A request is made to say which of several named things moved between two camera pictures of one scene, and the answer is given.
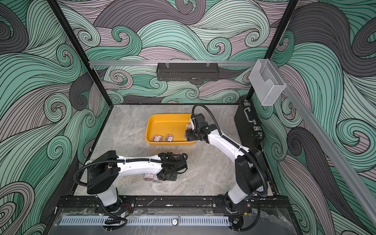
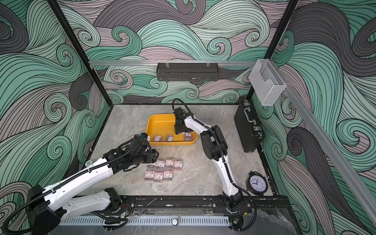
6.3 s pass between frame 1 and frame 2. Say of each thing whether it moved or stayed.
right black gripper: moved
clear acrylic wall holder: stayed
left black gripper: moved
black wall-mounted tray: stayed
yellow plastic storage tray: stayed
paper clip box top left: stayed
